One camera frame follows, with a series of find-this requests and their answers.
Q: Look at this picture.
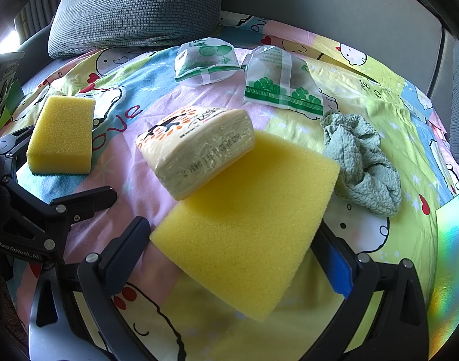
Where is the holographic green box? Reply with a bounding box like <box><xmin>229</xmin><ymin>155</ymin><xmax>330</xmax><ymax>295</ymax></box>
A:
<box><xmin>427</xmin><ymin>196</ymin><xmax>459</xmax><ymax>361</ymax></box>

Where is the tissue pack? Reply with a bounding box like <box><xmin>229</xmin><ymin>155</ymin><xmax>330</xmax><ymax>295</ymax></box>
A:
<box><xmin>135</xmin><ymin>106</ymin><xmax>256</xmax><ymax>201</ymax></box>

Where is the small yellow sponge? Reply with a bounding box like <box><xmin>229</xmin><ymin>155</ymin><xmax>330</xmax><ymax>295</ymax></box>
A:
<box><xmin>26</xmin><ymin>96</ymin><xmax>96</xmax><ymax>176</ymax></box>

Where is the grey sofa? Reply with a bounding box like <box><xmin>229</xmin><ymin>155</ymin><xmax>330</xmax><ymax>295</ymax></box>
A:
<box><xmin>218</xmin><ymin>0</ymin><xmax>459</xmax><ymax>94</ymax></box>

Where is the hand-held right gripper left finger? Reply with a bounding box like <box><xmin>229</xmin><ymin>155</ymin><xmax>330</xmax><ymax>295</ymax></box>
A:
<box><xmin>28</xmin><ymin>216</ymin><xmax>153</xmax><ymax>361</ymax></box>

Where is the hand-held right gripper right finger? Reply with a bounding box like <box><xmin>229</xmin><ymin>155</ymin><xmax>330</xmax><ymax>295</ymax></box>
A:
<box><xmin>312</xmin><ymin>224</ymin><xmax>429</xmax><ymax>361</ymax></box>

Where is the green waffle cloth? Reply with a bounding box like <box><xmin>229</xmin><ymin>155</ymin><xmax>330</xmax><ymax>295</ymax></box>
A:
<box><xmin>321</xmin><ymin>110</ymin><xmax>402</xmax><ymax>218</ymax></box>

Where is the green-print plastic bag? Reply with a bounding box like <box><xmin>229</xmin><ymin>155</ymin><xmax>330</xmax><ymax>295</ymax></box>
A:
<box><xmin>174</xmin><ymin>38</ymin><xmax>240</xmax><ymax>85</ymax></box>

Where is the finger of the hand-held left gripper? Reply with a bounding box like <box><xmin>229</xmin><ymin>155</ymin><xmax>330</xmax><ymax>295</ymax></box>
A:
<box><xmin>45</xmin><ymin>186</ymin><xmax>117</xmax><ymax>242</ymax></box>
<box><xmin>0</xmin><ymin>128</ymin><xmax>36</xmax><ymax>186</ymax></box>

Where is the tree-print plastic bag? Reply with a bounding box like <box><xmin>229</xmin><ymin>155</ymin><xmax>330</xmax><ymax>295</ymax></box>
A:
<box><xmin>242</xmin><ymin>45</ymin><xmax>325</xmax><ymax>117</ymax></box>

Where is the cartoon printed blanket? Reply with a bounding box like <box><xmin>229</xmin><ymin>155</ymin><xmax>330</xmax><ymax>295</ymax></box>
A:
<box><xmin>0</xmin><ymin>9</ymin><xmax>459</xmax><ymax>361</ymax></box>

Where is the large yellow sponge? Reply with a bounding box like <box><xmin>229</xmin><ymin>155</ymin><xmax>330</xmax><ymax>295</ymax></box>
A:
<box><xmin>150</xmin><ymin>131</ymin><xmax>341</xmax><ymax>322</ymax></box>

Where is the grey textured pillow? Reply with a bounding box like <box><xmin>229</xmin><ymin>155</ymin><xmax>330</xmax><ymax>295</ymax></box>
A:
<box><xmin>48</xmin><ymin>0</ymin><xmax>225</xmax><ymax>59</ymax></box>

